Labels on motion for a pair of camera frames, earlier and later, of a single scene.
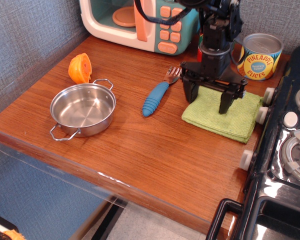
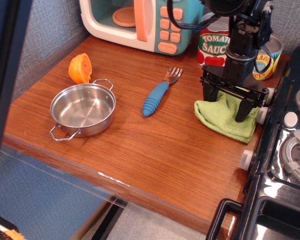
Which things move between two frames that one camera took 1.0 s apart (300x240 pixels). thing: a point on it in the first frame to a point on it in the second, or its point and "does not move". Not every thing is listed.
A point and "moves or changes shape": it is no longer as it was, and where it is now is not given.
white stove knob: (262, 114) does not move
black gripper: (215, 69) to (237, 77)
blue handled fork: (153, 99) does not move
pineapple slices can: (261, 57) does not move
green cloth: (238, 124) moves or changes shape
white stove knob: (268, 95) does not move
